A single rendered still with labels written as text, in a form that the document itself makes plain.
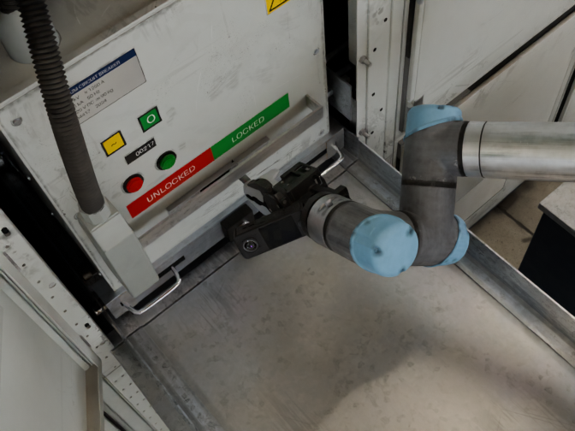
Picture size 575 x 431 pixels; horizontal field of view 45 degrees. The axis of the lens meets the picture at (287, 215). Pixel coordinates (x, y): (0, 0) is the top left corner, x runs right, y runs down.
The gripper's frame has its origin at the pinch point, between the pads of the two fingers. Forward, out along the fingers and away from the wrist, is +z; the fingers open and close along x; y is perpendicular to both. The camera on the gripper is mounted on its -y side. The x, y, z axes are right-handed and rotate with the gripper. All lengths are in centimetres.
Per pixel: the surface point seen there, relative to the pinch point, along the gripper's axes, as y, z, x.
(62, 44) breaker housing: -14.5, -10.3, 36.6
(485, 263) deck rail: 25.7, -19.7, -29.1
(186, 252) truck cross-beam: -11.9, 9.9, -7.7
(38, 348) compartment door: -39.5, -2.1, 1.5
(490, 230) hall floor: 81, 46, -91
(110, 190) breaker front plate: -18.2, -1.4, 14.6
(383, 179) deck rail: 26.2, 2.3, -17.1
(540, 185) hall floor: 105, 45, -90
